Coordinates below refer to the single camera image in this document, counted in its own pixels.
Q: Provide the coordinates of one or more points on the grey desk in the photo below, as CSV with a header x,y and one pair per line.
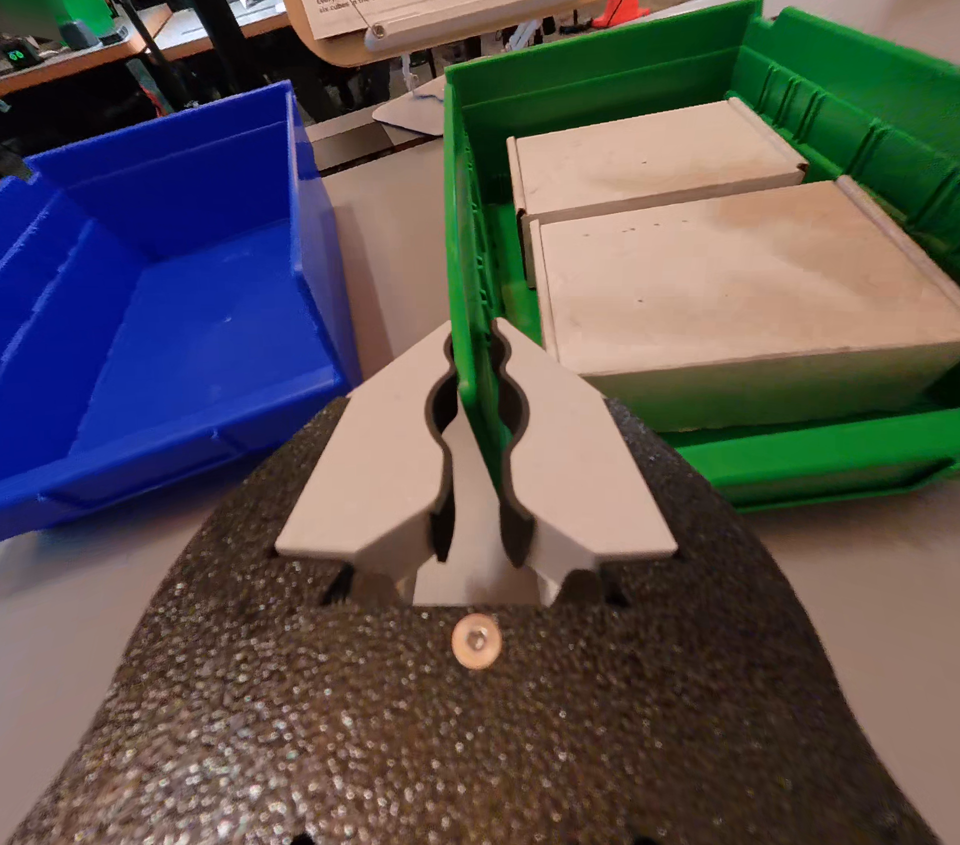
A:
x,y
862,597
360,136

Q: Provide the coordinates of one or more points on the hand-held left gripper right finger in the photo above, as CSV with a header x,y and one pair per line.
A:
x,y
592,485

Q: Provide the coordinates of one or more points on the blue plastic bin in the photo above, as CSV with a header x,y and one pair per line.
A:
x,y
187,335

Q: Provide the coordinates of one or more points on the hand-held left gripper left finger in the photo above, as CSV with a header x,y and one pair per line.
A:
x,y
360,485

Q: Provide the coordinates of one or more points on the black device green display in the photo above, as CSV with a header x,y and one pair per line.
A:
x,y
21,54

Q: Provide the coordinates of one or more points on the white cardboard mailer box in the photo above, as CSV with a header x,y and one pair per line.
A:
x,y
645,162
735,290

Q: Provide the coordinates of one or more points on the wooden table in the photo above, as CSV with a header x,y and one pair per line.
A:
x,y
90,54

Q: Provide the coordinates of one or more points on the green plastic bin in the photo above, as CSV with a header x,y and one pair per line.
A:
x,y
600,72

